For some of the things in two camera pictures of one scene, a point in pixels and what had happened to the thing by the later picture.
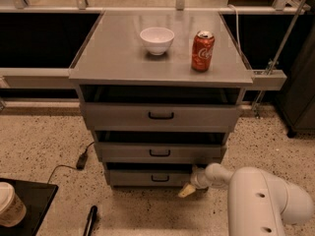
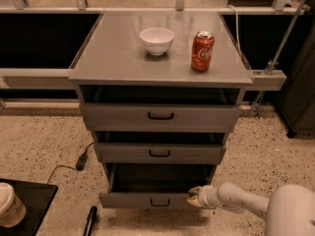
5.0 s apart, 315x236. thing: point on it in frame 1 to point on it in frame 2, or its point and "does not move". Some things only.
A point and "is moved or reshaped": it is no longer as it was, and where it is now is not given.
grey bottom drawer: x=151 y=177 is moved or reshaped
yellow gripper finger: x=186 y=191 to x=194 y=201
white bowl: x=157 y=39 does not move
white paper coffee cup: x=13 y=210 does not move
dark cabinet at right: x=297 y=102 does not move
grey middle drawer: x=158 y=152 does not move
